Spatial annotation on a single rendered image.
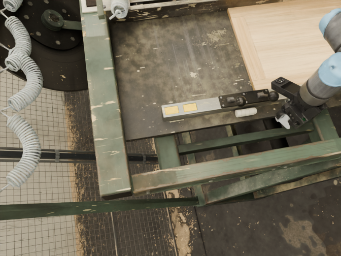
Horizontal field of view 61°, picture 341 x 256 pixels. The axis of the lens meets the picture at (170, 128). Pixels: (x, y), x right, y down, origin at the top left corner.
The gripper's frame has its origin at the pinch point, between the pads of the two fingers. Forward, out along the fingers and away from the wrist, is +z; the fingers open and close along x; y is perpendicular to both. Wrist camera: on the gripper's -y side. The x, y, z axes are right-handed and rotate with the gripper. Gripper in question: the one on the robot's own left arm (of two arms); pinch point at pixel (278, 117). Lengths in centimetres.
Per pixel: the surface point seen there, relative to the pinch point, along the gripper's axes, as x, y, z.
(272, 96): 1.1, -6.8, -3.4
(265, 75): 13.9, -18.6, 10.4
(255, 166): -14.8, 9.4, 7.0
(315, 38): 45, -22, 11
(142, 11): -15, -69, 6
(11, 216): -96, -23, 22
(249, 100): -0.7, -12.2, 7.1
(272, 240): 27, 64, 167
